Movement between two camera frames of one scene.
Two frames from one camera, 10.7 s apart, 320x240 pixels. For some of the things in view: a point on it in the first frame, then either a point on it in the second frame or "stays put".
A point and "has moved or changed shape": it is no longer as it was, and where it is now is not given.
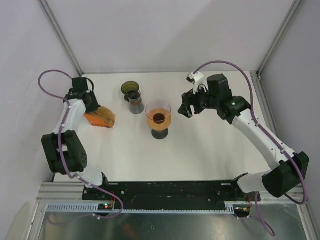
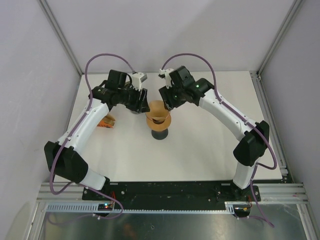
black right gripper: (190, 99) to (166, 95)
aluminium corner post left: (45, 8) stays put
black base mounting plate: (169, 195) stays put
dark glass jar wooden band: (134, 98) has moved or changed shape
